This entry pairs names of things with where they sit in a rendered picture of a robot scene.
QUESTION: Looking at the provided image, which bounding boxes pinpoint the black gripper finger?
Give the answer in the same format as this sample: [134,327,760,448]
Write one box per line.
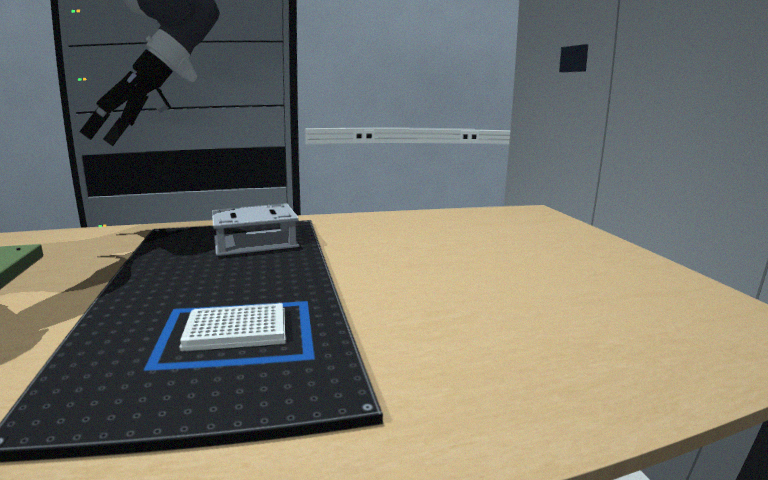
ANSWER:
[79,71,145,140]
[103,90,150,146]

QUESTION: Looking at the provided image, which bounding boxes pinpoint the blue tape square outline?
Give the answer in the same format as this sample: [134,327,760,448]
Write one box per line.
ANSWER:
[144,301,315,371]

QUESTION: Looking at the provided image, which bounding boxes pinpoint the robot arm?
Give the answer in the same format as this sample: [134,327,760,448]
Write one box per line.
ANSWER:
[124,0,220,113]

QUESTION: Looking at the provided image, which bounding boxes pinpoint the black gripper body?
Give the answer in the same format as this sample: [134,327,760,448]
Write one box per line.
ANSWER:
[130,49,172,93]

